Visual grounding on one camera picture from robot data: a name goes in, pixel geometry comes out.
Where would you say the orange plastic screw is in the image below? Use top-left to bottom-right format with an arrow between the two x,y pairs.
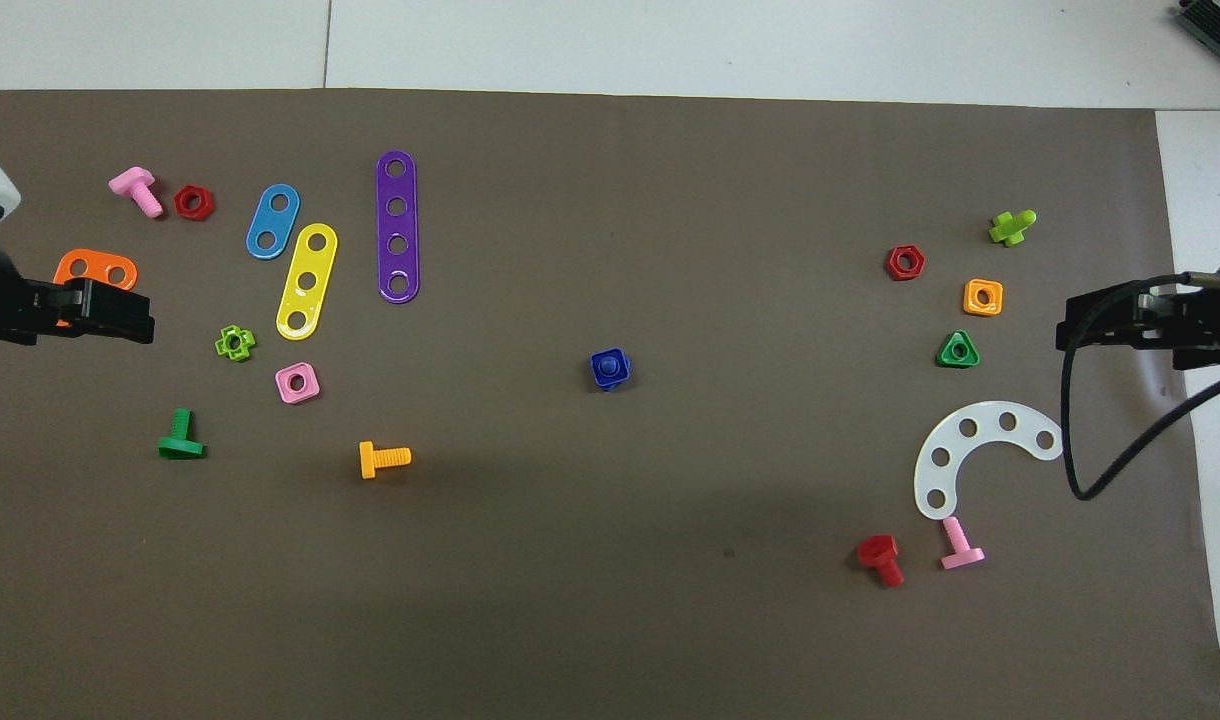
358,441 -> 413,481

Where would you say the green plastic screw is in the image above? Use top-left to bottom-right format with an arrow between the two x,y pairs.
157,408 -> 207,461

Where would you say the lime cross-head screw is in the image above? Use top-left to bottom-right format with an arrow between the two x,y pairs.
988,209 -> 1038,248

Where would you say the purple four-hole plate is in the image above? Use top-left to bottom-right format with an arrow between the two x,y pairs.
375,150 -> 421,304

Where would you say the brown table mat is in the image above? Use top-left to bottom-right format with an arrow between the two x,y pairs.
0,88 -> 1220,720

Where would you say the yellow three-hole plate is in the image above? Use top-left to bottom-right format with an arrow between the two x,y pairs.
275,222 -> 339,341

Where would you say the pink plastic screw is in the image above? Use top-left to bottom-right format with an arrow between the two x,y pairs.
108,166 -> 165,219
939,516 -> 986,572

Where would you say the white curved hole plate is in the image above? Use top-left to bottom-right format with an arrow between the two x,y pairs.
913,401 -> 1067,521

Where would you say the orange heart plate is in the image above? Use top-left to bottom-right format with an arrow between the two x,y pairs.
52,248 -> 139,328

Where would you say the pink square nut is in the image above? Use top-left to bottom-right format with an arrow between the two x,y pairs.
275,362 -> 322,405

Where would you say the blue two-hole plate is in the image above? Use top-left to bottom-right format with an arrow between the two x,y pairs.
245,183 -> 302,261

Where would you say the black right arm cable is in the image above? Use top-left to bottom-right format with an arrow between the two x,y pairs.
1061,270 -> 1220,501

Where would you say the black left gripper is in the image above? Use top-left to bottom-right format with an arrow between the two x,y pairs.
25,278 -> 157,346

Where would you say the blue square nut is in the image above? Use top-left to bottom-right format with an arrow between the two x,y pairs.
589,347 -> 632,390

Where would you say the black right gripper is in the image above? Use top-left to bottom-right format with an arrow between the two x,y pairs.
1056,280 -> 1220,373

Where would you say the red plastic screw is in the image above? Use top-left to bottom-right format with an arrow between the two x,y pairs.
857,534 -> 906,589

